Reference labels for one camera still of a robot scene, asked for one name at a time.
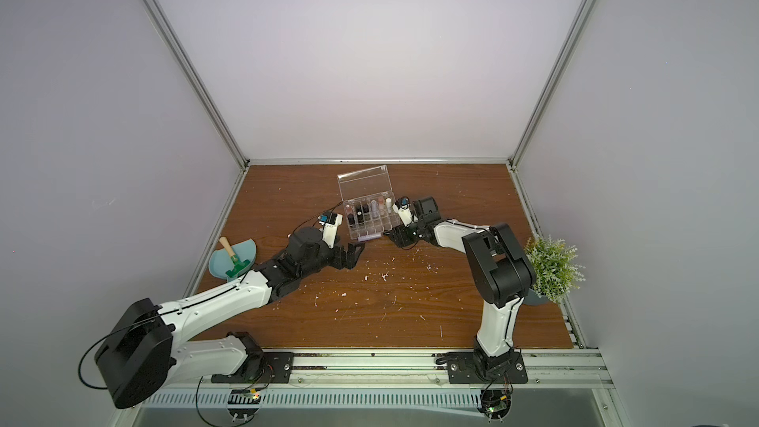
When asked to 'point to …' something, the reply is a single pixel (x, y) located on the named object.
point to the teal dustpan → (220, 261)
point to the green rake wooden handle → (237, 264)
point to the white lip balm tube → (388, 205)
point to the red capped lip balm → (381, 206)
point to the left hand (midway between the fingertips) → (356, 241)
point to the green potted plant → (556, 268)
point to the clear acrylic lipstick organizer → (369, 203)
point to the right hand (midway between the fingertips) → (399, 226)
